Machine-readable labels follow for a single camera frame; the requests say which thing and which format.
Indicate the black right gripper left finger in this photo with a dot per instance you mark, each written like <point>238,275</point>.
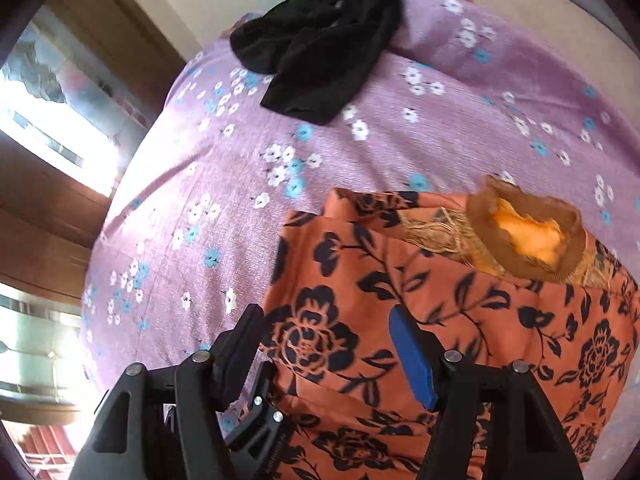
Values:
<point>163,424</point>

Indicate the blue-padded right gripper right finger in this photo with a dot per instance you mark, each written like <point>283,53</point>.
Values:
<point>525,438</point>

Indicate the orange black floral garment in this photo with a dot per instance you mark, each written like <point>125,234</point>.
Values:
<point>498,275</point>

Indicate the purple floral bedsheet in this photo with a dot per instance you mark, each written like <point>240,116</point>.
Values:
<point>459,97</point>

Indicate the pink mattress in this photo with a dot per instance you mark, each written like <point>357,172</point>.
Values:
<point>587,44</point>

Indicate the black crumpled garment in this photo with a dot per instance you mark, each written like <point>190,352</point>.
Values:
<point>319,53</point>

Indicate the wooden window frame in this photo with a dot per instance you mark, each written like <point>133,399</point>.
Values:
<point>82,81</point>

